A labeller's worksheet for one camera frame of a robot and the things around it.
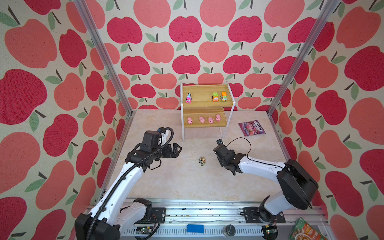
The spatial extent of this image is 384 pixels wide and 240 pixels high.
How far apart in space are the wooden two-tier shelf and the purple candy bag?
0.18 meters

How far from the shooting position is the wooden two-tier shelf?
81cm

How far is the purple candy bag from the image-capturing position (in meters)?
1.08
